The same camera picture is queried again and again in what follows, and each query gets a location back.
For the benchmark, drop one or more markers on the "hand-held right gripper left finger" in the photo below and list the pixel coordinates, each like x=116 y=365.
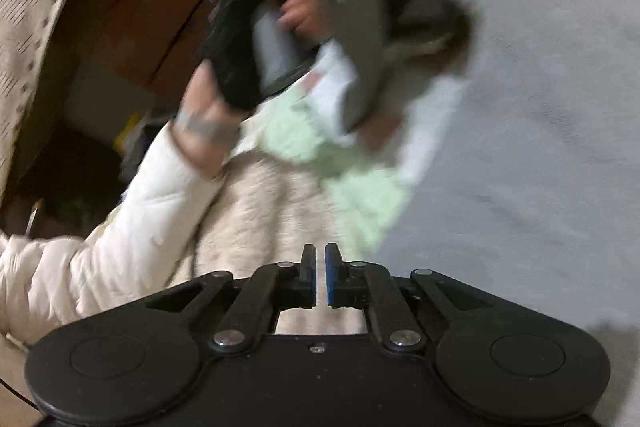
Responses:
x=310 y=277

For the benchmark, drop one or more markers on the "grey knit sweater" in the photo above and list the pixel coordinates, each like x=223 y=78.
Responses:
x=525 y=107

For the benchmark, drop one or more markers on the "beige dotted fabric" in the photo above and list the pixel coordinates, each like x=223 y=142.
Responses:
x=35 y=32

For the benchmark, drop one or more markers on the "person's left hand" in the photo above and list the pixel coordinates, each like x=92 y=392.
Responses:
x=300 y=12

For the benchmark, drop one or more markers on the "white cloth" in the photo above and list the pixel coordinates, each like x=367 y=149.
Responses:
x=260 y=217

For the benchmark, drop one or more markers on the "light green cloth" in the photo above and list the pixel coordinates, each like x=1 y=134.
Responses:
x=360 y=197

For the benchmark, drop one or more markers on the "person's left forearm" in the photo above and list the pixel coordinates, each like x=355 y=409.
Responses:
x=125 y=232

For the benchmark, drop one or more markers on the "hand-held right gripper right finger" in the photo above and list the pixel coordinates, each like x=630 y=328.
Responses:
x=332 y=277

